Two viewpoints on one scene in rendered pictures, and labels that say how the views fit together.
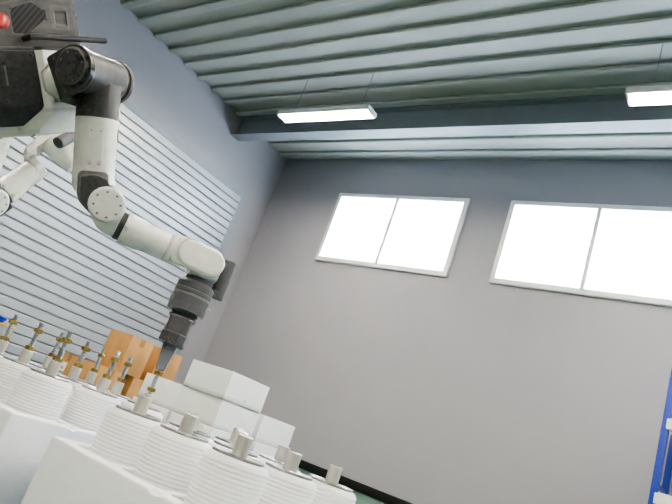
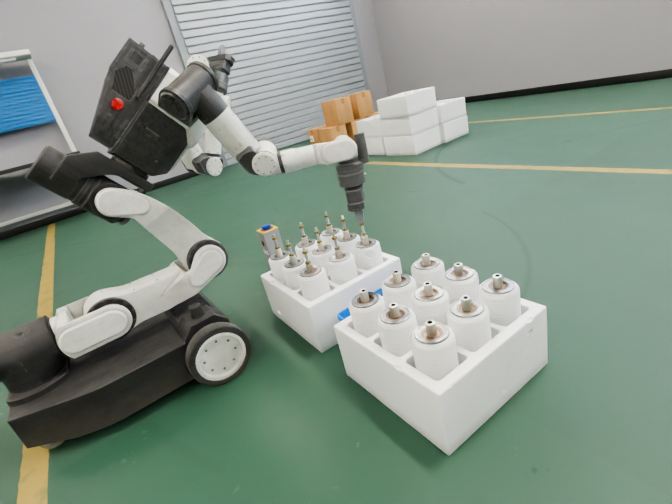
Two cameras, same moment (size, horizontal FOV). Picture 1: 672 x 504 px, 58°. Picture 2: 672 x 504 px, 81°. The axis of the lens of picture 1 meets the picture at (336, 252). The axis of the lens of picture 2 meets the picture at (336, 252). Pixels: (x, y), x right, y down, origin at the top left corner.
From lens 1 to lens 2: 0.52 m
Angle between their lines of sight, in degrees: 45
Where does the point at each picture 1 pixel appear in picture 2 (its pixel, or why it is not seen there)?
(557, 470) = not seen: outside the picture
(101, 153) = (236, 138)
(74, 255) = (270, 65)
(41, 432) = (327, 303)
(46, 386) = (313, 282)
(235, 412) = (420, 117)
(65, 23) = (143, 59)
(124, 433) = (365, 319)
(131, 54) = not seen: outside the picture
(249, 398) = (424, 103)
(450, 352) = not seen: outside the picture
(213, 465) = (420, 351)
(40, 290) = (270, 99)
